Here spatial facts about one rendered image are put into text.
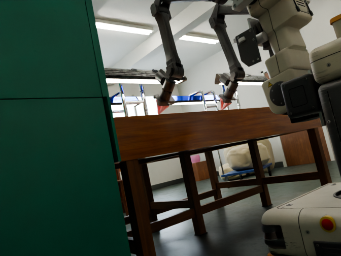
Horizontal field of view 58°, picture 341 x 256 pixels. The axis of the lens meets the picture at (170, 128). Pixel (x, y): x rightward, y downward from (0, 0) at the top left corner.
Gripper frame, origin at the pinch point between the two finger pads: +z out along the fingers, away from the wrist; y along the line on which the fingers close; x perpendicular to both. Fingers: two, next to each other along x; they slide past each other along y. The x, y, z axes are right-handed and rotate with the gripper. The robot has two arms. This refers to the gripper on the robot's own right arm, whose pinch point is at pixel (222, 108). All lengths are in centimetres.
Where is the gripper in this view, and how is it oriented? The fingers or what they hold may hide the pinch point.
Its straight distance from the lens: 201.1
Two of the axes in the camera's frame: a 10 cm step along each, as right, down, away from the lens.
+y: -7.6, 1.0, -6.4
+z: -3.2, 8.1, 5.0
